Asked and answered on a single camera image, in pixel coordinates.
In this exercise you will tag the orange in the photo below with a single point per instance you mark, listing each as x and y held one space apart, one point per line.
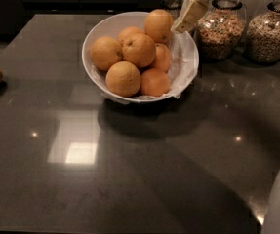
126 35
158 24
139 49
163 58
105 52
123 79
154 82

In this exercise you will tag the middle glass jar with grains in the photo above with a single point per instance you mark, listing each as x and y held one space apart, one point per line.
221 29

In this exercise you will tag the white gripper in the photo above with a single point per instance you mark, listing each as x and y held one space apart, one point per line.
190 13

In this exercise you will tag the right glass jar with grains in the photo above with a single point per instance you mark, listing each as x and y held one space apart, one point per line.
263 35

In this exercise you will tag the white paper bowl liner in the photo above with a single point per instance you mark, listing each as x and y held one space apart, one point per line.
184 59

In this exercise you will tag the white bowl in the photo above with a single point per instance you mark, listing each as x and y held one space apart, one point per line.
102 26

